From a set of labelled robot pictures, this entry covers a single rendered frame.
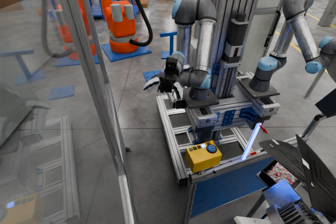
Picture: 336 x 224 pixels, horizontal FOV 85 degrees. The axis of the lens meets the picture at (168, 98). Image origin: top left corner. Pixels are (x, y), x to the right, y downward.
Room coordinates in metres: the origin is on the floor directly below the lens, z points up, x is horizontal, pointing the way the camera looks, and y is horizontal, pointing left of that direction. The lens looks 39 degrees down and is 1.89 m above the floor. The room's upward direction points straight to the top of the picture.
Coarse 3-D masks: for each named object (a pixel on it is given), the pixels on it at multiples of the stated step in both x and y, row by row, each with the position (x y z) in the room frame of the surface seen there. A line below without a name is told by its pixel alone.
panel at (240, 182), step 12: (240, 168) 0.67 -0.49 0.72; (252, 168) 0.71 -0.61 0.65; (204, 180) 0.58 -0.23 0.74; (216, 180) 0.61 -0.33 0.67; (228, 180) 0.65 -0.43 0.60; (240, 180) 0.69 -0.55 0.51; (252, 180) 0.73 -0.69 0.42; (204, 192) 0.59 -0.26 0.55; (216, 192) 0.62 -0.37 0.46; (228, 192) 0.66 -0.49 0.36; (240, 192) 0.71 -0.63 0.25; (252, 192) 0.77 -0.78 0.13; (192, 204) 0.56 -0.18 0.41; (204, 204) 0.60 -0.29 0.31; (216, 204) 0.64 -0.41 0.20; (192, 216) 0.57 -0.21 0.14
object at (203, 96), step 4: (192, 88) 1.05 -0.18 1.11; (196, 88) 1.02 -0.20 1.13; (204, 88) 1.02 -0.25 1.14; (208, 88) 1.06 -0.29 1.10; (192, 92) 1.04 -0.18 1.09; (196, 92) 1.02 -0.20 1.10; (200, 92) 1.01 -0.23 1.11; (204, 92) 1.02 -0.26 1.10; (208, 92) 1.05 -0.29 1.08; (192, 96) 1.02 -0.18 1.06; (196, 96) 1.02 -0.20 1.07; (200, 96) 1.00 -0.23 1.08; (204, 96) 1.01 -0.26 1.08; (208, 96) 1.03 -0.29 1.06; (196, 100) 1.00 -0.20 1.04; (200, 100) 1.00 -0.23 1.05; (204, 100) 1.00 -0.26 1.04
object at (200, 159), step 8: (200, 144) 0.60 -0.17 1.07; (192, 152) 0.55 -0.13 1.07; (200, 152) 0.55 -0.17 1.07; (208, 152) 0.55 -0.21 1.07; (216, 152) 0.55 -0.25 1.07; (192, 160) 0.51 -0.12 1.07; (200, 160) 0.51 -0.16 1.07; (208, 160) 0.52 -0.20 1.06; (216, 160) 0.53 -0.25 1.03; (192, 168) 0.49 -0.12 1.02; (200, 168) 0.50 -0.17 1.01
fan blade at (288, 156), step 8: (264, 144) 0.52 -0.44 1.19; (272, 144) 0.53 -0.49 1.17; (280, 144) 0.54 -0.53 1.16; (288, 144) 0.55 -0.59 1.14; (272, 152) 0.48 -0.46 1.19; (280, 152) 0.48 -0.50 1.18; (288, 152) 0.48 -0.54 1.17; (296, 152) 0.49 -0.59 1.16; (280, 160) 0.44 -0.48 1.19; (288, 160) 0.44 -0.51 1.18; (296, 160) 0.44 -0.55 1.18; (288, 168) 0.40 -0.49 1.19; (296, 168) 0.40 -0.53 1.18; (296, 176) 0.37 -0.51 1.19; (304, 176) 0.36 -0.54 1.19; (304, 184) 0.34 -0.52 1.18
